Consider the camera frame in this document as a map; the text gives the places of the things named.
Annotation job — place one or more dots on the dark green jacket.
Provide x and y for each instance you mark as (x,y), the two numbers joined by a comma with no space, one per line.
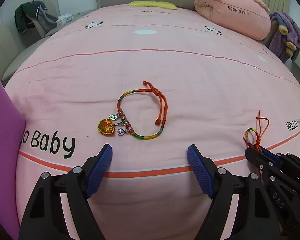
(22,13)

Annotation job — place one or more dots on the purple plastic basin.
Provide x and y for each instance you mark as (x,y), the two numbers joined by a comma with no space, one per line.
(12,125)

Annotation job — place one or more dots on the pink folded quilt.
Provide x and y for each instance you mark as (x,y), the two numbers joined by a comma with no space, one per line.
(247,17)

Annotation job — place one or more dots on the beige chair with clothes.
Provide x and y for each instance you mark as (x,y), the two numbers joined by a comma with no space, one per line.
(44,22)

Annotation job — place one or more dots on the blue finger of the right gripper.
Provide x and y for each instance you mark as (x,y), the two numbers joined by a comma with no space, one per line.
(272,157)
(258,160)

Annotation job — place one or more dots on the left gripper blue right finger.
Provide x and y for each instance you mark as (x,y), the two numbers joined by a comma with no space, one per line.
(204,170)

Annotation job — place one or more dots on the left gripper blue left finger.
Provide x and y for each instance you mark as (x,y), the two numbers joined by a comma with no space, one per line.
(95,168)

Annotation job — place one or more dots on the beige front chair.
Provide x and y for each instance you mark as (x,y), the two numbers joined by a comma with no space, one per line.
(11,57)

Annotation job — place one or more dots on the white tissue pack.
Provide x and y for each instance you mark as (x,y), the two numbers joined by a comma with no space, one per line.
(64,19)

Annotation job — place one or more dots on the yellow small pillow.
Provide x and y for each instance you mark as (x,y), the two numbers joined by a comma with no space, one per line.
(153,4)

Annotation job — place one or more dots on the purple blanket with toy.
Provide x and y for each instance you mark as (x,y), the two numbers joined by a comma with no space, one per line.
(283,39)

